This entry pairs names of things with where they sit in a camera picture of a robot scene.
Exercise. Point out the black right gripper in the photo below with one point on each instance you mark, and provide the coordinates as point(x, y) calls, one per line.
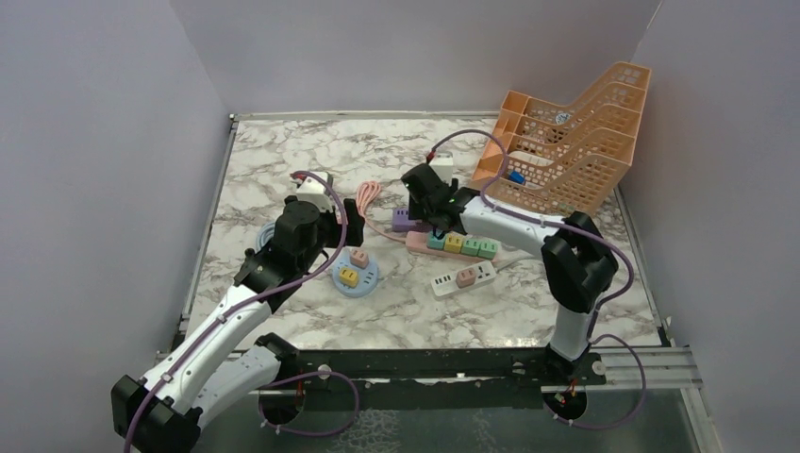
point(417, 210)

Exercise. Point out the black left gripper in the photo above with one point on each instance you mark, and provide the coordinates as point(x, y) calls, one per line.
point(355, 224)

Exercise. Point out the yellow plug adapter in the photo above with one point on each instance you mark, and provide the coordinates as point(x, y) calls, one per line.
point(348, 277)
point(453, 243)

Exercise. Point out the dark teal plug adapter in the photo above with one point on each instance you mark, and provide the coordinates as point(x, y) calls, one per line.
point(435, 241)

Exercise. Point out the pink plug adapter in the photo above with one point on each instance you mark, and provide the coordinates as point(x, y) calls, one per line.
point(359, 258)
point(466, 277)

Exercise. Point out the green plug adapter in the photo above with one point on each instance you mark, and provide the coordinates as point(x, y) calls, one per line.
point(487, 250)
point(470, 247)

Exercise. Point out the yellow plug adapter front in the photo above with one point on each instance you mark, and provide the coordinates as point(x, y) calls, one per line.
point(348, 277)

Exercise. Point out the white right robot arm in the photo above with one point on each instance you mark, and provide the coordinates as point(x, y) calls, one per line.
point(579, 264)

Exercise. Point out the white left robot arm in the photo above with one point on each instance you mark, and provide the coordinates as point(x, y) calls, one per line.
point(167, 408)

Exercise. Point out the pink power strip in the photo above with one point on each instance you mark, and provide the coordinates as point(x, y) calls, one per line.
point(415, 242)

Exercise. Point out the purple power strip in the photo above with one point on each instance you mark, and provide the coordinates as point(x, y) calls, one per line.
point(401, 223)

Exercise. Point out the round blue power socket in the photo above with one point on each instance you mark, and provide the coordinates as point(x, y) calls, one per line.
point(366, 278)

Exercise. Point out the white power strip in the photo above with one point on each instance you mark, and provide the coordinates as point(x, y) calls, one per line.
point(445, 286)

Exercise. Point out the orange plastic file rack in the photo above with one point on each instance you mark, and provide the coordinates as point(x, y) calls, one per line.
point(572, 156)

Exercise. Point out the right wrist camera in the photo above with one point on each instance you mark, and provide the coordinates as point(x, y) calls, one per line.
point(443, 166)

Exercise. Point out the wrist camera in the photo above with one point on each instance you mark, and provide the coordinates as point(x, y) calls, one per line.
point(443, 166)
point(312, 191)

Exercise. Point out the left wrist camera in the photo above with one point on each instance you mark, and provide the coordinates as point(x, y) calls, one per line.
point(312, 191)

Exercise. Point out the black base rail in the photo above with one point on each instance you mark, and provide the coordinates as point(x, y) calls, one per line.
point(418, 379)

